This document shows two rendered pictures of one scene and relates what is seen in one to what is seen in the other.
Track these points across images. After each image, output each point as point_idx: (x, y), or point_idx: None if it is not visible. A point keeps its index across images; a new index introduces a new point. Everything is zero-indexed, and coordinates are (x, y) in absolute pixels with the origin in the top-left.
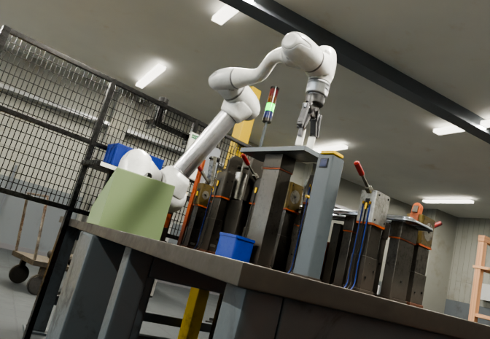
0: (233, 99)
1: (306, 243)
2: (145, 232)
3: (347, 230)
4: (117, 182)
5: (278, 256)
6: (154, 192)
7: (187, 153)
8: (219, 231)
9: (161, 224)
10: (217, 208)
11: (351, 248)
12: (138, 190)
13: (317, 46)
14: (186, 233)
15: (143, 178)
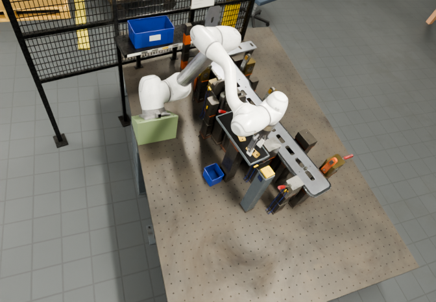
0: None
1: (246, 201)
2: (166, 138)
3: (283, 164)
4: (141, 128)
5: (242, 158)
6: (165, 123)
7: (185, 75)
8: (211, 128)
9: (174, 132)
10: (208, 121)
11: (284, 171)
12: (154, 126)
13: (263, 122)
14: (196, 94)
15: (156, 121)
